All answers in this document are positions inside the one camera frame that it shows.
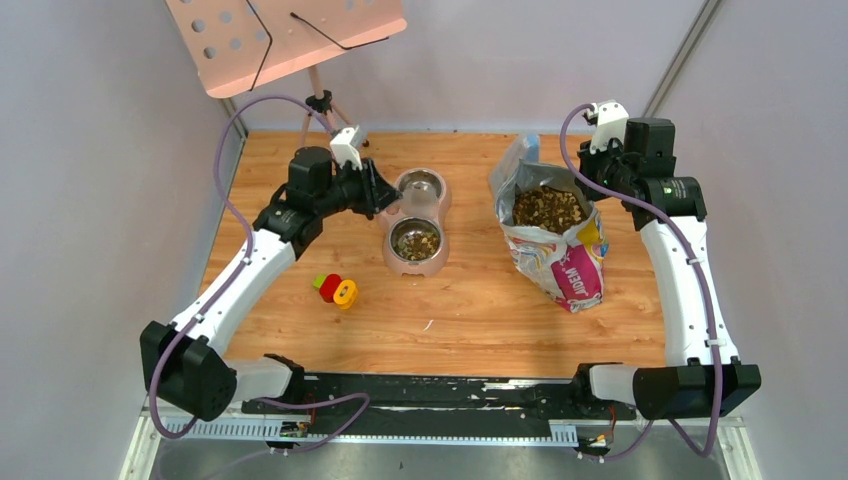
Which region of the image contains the clear plastic food scoop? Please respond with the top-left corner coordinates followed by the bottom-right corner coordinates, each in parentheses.
top-left (386, 182), bottom-right (440, 217)

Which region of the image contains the cat food bag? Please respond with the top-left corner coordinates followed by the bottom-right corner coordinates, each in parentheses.
top-left (489, 162), bottom-right (608, 313)

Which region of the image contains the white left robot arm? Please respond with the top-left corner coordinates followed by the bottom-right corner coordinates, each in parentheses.
top-left (140, 147), bottom-right (402, 422)

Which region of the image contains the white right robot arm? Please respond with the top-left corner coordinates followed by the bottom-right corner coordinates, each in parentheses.
top-left (570, 114), bottom-right (762, 420)

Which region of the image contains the brown pet food kibble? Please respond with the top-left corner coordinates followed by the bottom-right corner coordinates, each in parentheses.
top-left (512, 186), bottom-right (588, 235)

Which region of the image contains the steel bowl far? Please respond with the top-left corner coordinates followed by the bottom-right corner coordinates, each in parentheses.
top-left (397, 169), bottom-right (443, 208)

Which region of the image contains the steel bowl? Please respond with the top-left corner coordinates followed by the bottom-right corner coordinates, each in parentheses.
top-left (388, 217), bottom-right (444, 263)
top-left (397, 169), bottom-right (443, 208)

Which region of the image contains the steel bowl near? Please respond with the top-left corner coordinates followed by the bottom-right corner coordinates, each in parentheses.
top-left (388, 217), bottom-right (444, 263)

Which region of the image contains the pink double bowl feeder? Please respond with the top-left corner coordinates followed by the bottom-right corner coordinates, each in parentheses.
top-left (378, 168), bottom-right (452, 277)

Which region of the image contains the blue item in bubble wrap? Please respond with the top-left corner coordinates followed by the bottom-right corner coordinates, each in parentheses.
top-left (497, 133), bottom-right (541, 176)

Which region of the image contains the green toy block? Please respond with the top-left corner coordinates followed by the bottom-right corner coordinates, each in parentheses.
top-left (312, 275), bottom-right (326, 290)

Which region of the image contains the red toy block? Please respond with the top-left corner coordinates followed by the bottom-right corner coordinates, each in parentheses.
top-left (318, 273), bottom-right (342, 303)

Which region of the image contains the yellow traffic light block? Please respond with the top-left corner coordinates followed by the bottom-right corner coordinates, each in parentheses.
top-left (333, 279), bottom-right (359, 310)

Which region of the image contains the pink music stand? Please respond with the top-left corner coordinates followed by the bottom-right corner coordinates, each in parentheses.
top-left (164, 0), bottom-right (407, 131)

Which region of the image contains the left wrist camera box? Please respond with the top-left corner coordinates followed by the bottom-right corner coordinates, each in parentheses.
top-left (330, 125), bottom-right (366, 170)

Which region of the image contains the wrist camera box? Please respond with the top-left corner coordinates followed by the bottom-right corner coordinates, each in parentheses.
top-left (330, 125), bottom-right (366, 170)
top-left (583, 100), bottom-right (629, 154)

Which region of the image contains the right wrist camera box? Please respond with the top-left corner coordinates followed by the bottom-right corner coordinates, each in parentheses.
top-left (583, 100), bottom-right (629, 154)

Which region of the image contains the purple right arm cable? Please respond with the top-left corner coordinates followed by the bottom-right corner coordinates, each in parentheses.
top-left (559, 102), bottom-right (725, 463)

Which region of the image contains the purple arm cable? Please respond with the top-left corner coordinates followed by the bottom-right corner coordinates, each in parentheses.
top-left (559, 102), bottom-right (725, 463)
top-left (146, 94), bottom-right (372, 456)

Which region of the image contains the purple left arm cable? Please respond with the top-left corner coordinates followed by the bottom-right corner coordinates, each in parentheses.
top-left (146, 94), bottom-right (372, 456)

